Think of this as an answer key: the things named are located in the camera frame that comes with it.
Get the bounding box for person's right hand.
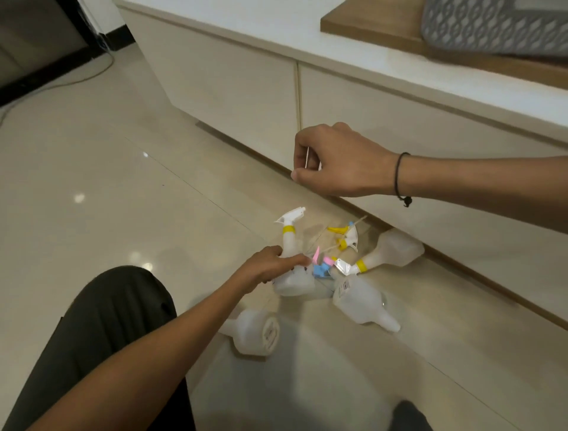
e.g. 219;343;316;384
291;122;400;198

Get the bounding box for person's left hand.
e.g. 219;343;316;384
237;245;312;294

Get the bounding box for yellow collar spray bottle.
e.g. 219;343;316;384
273;206;317;297
333;229;426;277

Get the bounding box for person's right forearm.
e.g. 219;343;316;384
398;153;568;234

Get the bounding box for person's left forearm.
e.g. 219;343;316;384
27;268;249;431

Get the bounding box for pink trigger spray head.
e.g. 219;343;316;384
311;246;337;271

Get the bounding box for thin clear dip tube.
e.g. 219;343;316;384
311;215;369;250

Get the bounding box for yellow trigger spray head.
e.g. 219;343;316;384
327;221;361;255

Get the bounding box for white capped plastic bottle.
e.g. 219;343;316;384
332;272;402;334

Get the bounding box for open labelled plastic bottle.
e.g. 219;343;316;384
217;309;281;357

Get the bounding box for lying yellow collar spray bottle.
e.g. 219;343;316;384
333;229;426;277

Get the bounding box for narrow white cabinet door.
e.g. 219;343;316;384
117;7;299;171

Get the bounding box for white countertop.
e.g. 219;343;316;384
113;0;568;145

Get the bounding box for wooden board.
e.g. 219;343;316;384
320;0;568;90

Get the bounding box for person's right leg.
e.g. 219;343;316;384
392;400;434;431

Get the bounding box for person's leg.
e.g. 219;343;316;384
0;266;197;431
392;400;434;431

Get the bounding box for grey plastic basket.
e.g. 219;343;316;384
420;0;568;59

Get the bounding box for person's left leg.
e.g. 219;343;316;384
0;266;197;431

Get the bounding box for dark cabinet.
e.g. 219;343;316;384
0;0;135;108

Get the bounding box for black cord bracelet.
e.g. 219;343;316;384
393;152;413;208

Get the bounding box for grey floor cable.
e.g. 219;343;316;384
0;33;115;126

